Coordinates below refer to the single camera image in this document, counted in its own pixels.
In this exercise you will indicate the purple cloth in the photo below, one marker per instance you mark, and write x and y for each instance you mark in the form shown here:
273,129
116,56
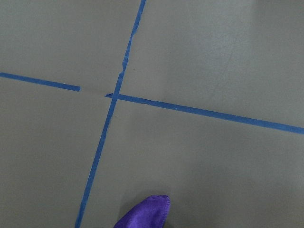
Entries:
152,212

